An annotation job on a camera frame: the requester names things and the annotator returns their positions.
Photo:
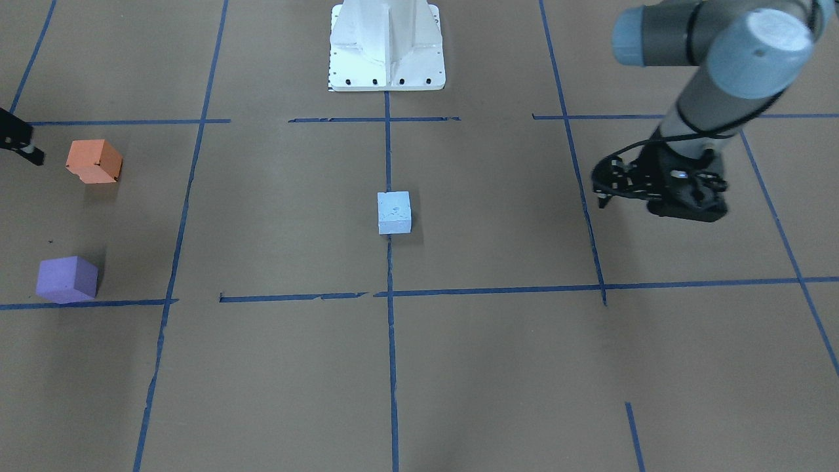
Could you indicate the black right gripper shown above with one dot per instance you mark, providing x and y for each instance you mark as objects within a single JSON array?
[{"x": 14, "y": 136}]

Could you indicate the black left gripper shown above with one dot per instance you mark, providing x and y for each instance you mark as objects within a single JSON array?
[{"x": 651, "y": 165}]

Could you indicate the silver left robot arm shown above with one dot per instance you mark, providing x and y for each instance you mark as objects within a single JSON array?
[{"x": 746, "y": 55}]

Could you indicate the purple foam block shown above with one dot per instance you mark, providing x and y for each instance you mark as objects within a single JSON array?
[{"x": 67, "y": 280}]

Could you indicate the light blue foam block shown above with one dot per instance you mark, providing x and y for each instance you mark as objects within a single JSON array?
[{"x": 394, "y": 212}]

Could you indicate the white camera mast base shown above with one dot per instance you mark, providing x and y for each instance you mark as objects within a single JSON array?
[{"x": 380, "y": 46}]

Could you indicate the orange foam block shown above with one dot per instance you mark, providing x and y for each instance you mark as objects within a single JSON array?
[{"x": 94, "y": 161}]

